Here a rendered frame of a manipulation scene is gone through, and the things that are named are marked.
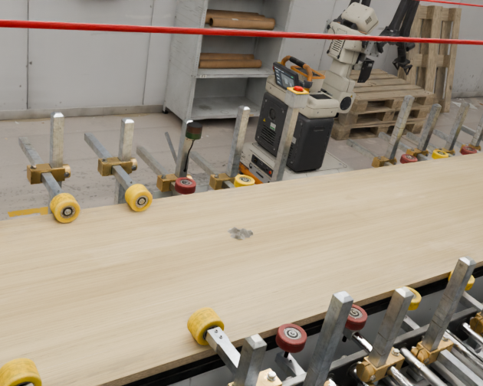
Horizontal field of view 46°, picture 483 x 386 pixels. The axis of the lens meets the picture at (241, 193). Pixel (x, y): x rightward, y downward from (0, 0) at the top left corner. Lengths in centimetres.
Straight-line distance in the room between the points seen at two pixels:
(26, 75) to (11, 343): 351
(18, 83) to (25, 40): 34
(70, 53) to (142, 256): 325
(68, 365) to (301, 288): 72
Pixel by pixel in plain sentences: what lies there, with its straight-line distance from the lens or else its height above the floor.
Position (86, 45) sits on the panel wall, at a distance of 483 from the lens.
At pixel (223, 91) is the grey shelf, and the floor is 19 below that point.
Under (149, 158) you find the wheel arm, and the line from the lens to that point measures 240.
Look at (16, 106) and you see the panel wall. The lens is 484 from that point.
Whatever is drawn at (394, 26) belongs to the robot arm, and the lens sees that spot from 401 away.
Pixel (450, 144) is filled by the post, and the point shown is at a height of 87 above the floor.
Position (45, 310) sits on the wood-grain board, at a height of 90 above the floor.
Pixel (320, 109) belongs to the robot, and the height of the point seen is 76.
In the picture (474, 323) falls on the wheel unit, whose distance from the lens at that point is 200.
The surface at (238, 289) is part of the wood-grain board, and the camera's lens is 166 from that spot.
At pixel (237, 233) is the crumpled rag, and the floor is 91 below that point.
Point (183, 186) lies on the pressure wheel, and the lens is 212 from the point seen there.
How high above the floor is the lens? 191
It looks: 28 degrees down
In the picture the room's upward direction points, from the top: 12 degrees clockwise
